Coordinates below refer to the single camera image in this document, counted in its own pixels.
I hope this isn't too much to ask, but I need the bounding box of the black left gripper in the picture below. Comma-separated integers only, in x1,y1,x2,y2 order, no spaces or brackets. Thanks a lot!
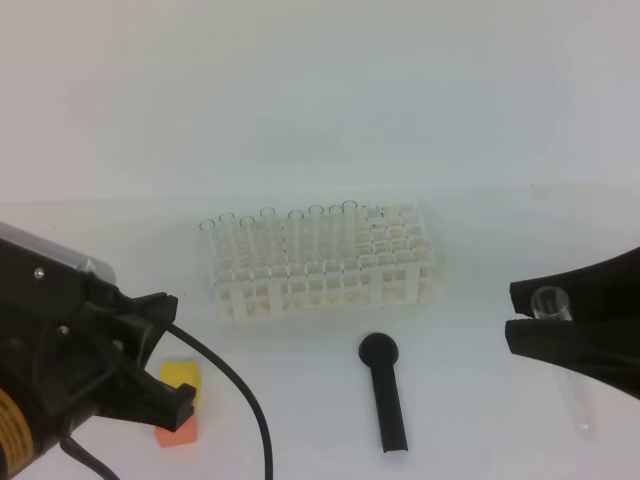
1,240,195,435

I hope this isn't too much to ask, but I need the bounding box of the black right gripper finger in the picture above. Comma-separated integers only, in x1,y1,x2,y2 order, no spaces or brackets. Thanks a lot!
505,319,639,398
509,248,639,320

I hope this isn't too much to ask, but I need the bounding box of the clear glass test tube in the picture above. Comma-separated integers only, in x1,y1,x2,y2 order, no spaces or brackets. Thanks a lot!
530,286,596,441

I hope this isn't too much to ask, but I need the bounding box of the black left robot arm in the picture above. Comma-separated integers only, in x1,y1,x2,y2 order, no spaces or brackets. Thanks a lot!
1,240,196,479

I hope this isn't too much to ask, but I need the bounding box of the white test tube rack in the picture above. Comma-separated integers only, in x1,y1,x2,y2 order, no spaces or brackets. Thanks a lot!
211,201,433,324

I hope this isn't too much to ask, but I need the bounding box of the yellow foam cube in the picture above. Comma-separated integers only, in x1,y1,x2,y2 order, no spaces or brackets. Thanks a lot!
159,361,201,406

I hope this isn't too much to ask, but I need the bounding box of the orange foam cube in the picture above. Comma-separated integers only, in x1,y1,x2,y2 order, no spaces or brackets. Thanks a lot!
154,416,198,448

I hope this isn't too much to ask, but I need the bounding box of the black scoop tool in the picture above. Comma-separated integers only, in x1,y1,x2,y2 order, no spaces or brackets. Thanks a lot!
358,332,408,453

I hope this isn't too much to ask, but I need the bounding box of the black left camera cable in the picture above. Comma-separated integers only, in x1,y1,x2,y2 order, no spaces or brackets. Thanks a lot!
59,324,275,480

